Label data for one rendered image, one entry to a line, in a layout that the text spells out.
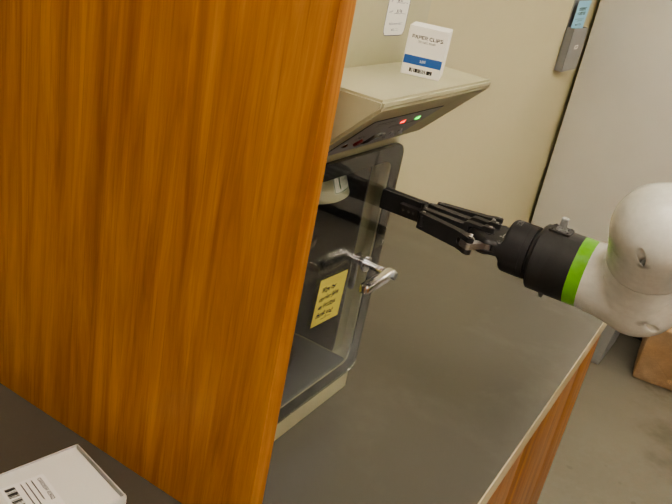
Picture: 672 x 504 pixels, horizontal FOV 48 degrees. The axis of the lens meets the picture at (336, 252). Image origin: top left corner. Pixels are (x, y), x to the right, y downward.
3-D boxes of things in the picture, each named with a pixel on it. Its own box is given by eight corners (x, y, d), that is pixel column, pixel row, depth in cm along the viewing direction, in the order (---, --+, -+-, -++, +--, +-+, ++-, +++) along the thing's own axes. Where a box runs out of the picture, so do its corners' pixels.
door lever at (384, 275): (336, 286, 110) (339, 270, 109) (368, 268, 118) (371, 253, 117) (367, 300, 108) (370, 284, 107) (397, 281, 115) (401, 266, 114)
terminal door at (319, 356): (238, 447, 104) (282, 175, 88) (350, 364, 128) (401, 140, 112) (242, 450, 103) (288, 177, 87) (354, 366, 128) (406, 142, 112)
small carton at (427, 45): (399, 72, 95) (410, 24, 93) (405, 67, 100) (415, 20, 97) (438, 81, 94) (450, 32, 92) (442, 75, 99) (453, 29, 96)
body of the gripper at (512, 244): (551, 222, 104) (489, 200, 108) (532, 236, 97) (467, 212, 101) (535, 270, 107) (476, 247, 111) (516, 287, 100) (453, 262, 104)
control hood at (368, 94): (278, 159, 86) (292, 72, 82) (404, 125, 113) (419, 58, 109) (363, 191, 81) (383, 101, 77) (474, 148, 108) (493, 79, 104)
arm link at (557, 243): (553, 316, 98) (571, 295, 106) (581, 235, 93) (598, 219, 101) (509, 298, 101) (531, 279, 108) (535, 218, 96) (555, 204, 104)
